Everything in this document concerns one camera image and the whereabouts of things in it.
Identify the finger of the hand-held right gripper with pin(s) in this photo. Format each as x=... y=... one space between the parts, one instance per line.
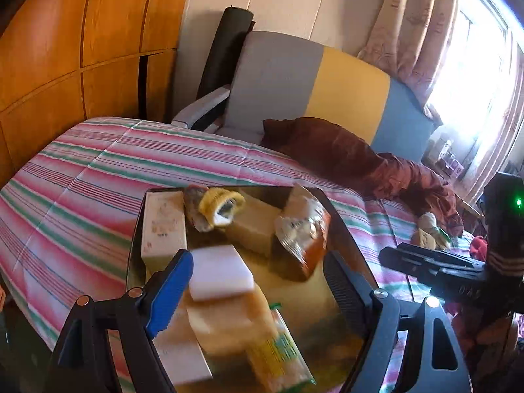
x=442 y=255
x=421 y=268

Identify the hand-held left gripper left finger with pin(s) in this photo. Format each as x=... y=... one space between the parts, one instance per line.
x=172 y=290

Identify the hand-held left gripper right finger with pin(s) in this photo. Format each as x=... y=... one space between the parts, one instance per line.
x=344 y=290

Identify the gold tray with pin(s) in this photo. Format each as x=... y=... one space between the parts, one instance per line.
x=311 y=327

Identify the white sponge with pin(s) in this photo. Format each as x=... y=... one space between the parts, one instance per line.
x=221 y=272

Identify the orange snack packet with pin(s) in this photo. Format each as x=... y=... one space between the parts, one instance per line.
x=307 y=249

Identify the tall cream box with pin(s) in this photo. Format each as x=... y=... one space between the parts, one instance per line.
x=161 y=229

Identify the yellow green snack packet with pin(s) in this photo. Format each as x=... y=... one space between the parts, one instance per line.
x=278 y=352

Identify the yellow knit cloth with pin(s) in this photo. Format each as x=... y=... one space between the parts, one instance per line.
x=213 y=202

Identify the red cloth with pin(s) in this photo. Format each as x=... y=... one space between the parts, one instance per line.
x=477 y=249

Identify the wooden desk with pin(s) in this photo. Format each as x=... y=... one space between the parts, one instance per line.
x=466 y=204

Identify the small purple box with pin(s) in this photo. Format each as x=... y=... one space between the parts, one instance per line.
x=455 y=170

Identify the small white box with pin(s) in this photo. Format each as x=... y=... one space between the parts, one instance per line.
x=443 y=149

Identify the sheer striped curtain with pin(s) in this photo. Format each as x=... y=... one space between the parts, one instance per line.
x=495 y=139

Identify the striped blanket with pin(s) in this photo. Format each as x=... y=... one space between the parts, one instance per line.
x=102 y=180

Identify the maroon cloth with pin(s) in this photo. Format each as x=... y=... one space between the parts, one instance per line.
x=348 y=151

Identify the grey yellow blue chair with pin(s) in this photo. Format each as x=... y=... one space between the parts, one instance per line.
x=278 y=82

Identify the patterned pink curtain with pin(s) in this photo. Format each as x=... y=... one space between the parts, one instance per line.
x=401 y=28

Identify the black rolled mat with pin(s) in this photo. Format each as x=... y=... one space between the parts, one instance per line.
x=223 y=49

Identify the wooden wardrobe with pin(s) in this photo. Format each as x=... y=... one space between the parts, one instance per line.
x=61 y=49

